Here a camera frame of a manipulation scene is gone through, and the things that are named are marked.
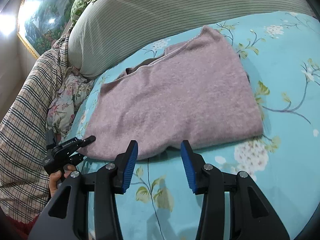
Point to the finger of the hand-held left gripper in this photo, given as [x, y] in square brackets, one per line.
[87, 140]
[76, 159]

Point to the blue floral bedsheet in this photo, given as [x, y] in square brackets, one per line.
[275, 155]

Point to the pink floral cloth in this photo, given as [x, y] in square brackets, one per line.
[67, 97]

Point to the person's left hand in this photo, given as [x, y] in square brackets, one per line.
[56, 182]

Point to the beige plaid quilt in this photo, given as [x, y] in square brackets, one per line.
[22, 130]

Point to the grey-green striped bolster pillow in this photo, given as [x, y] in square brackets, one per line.
[175, 17]

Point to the framed landscape wall painting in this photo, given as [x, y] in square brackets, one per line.
[45, 17]

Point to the pink knit sweater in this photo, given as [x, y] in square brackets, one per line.
[175, 100]

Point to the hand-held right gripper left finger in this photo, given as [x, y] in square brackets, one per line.
[128, 165]

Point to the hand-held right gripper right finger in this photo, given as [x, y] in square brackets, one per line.
[188, 165]

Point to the red cloth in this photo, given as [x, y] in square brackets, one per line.
[17, 230]

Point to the green leaf-print pillow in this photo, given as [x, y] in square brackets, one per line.
[82, 2]

